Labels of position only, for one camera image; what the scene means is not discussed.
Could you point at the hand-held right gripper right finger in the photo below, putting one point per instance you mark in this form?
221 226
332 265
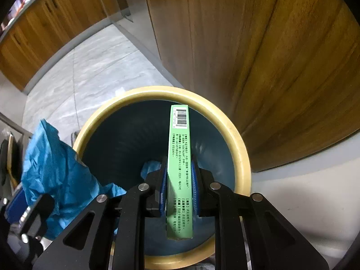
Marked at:
194 191

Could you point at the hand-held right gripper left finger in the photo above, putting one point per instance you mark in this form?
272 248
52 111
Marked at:
162 194

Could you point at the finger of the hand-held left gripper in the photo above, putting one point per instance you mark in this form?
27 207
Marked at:
35 212

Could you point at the green cardboard box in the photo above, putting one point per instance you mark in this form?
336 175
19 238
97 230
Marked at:
180 152

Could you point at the blue plastic bag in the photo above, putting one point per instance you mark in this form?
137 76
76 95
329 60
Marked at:
56 163

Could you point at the blue bin with yellow rim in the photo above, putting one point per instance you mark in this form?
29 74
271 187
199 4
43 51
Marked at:
242 157

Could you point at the blue crumpled paper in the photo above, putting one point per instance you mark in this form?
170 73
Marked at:
150 168

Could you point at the tall wooden cabinet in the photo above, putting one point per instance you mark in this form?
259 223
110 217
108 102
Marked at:
253 62

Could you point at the wooden cabinet row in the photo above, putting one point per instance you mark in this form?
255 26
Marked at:
56 22

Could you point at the built-in steel oven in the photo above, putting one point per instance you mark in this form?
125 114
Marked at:
118 5

